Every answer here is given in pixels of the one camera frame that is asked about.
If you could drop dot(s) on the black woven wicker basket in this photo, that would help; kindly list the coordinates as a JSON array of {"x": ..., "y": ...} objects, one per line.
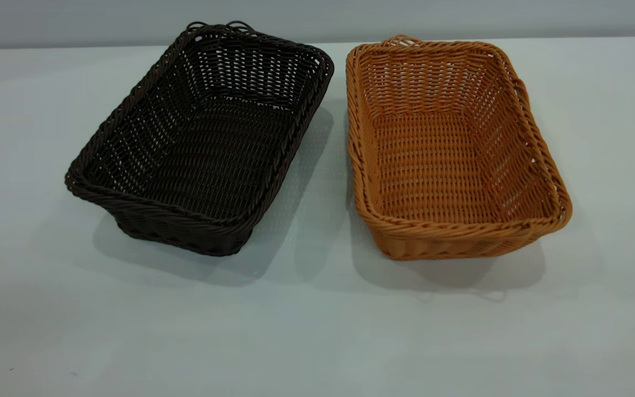
[{"x": 207, "y": 160}]

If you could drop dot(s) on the orange woven wicker basket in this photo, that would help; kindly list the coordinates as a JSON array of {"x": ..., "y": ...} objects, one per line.
[{"x": 439, "y": 160}]

